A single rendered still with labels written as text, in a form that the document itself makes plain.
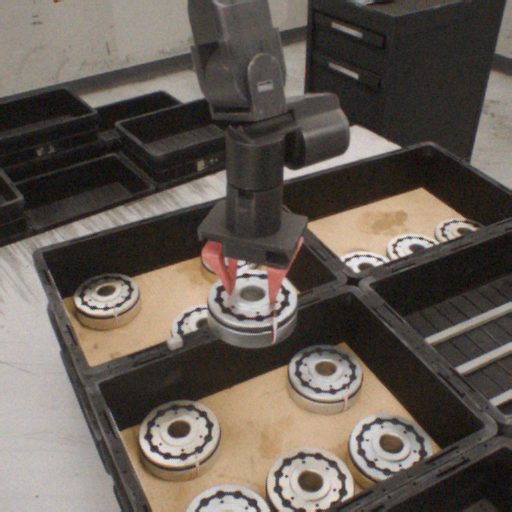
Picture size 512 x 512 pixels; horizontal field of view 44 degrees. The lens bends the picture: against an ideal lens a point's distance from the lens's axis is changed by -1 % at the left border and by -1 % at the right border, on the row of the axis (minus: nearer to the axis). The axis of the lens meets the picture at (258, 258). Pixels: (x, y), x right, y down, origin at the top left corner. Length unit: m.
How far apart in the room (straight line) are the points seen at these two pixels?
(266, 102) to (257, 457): 0.46
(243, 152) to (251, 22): 0.11
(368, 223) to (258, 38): 0.71
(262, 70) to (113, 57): 3.54
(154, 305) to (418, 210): 0.56
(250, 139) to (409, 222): 0.71
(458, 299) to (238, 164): 0.59
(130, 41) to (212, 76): 3.53
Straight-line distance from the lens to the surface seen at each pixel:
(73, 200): 2.22
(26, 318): 1.27
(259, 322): 0.69
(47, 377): 1.15
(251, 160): 0.59
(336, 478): 0.78
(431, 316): 1.05
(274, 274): 0.65
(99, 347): 0.99
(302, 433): 0.86
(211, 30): 0.58
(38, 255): 1.02
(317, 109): 0.64
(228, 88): 0.58
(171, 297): 1.05
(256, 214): 0.62
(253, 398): 0.89
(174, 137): 2.32
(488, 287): 1.13
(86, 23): 3.98
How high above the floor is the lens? 1.51
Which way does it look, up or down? 37 degrees down
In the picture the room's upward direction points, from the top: straight up
